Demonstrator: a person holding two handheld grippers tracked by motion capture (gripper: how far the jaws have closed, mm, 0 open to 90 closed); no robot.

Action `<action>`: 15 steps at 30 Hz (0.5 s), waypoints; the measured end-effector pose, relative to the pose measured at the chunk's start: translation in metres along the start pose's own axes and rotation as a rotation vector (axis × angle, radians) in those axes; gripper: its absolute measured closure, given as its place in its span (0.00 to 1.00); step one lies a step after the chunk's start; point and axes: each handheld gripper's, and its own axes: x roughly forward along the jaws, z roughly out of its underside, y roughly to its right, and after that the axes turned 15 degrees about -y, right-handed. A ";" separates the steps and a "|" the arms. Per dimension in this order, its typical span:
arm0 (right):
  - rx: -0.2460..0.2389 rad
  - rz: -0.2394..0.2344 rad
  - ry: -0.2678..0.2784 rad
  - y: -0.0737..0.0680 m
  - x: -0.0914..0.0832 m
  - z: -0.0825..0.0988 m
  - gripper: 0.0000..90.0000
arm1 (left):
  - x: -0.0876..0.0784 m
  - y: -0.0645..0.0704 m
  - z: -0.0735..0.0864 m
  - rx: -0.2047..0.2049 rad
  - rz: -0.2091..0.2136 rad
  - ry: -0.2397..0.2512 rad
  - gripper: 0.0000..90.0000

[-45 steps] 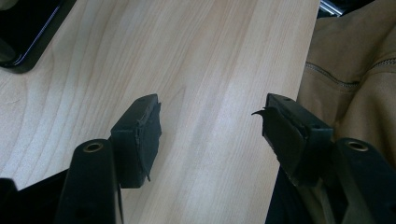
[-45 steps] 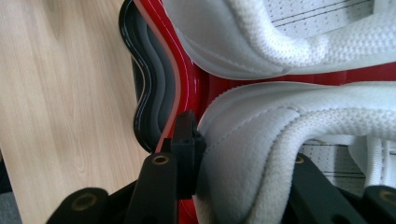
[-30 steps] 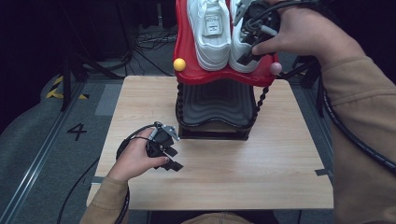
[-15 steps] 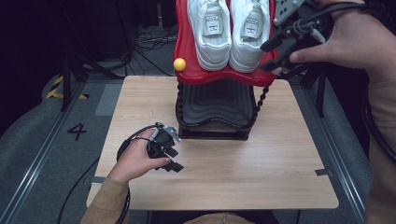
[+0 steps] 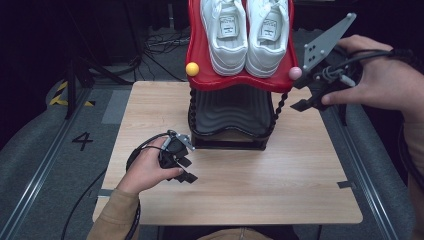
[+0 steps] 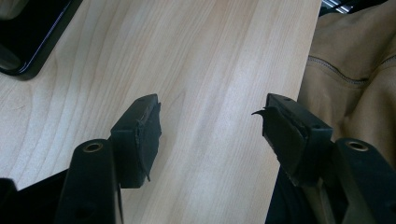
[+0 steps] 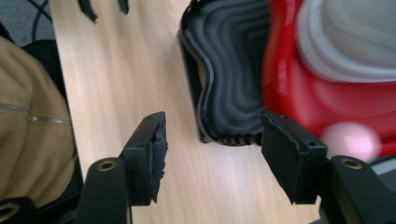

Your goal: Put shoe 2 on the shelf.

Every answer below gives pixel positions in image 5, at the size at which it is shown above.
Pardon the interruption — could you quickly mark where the bundle of floor cables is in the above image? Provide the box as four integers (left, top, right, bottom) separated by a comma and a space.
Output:
143, 28, 192, 49

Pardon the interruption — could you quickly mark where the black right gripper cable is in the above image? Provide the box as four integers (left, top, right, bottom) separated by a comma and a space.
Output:
328, 48, 424, 193

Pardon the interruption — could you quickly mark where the yellow and black floor tape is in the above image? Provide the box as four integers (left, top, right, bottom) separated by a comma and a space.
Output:
49, 80, 97, 108

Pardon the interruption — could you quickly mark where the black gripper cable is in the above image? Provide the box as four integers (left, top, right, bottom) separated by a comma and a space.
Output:
124, 132, 173, 240
328, 48, 424, 193

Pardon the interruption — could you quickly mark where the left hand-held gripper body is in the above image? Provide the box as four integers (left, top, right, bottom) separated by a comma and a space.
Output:
159, 129, 197, 182

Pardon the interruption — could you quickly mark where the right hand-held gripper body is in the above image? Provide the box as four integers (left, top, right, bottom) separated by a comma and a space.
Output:
301, 12, 364, 112

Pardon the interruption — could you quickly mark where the white sneaker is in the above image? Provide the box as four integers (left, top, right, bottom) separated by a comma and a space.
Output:
200, 0, 249, 77
244, 0, 290, 79

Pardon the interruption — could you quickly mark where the black metal stand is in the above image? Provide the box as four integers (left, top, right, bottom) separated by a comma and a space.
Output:
64, 55, 136, 121

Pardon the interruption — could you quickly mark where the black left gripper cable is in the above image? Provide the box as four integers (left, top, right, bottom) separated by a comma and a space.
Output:
124, 132, 173, 240

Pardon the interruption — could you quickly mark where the red and black shoe rack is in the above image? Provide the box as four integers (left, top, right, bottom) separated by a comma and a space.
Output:
185, 0, 303, 152

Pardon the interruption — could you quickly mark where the person's left hand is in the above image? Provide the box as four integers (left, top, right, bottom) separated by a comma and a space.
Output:
116, 137, 185, 197

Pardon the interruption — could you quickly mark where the person's right hand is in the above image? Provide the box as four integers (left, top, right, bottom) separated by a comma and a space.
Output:
321, 34, 424, 115

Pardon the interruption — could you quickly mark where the black floor cable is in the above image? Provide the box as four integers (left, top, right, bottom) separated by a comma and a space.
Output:
60, 169, 108, 240

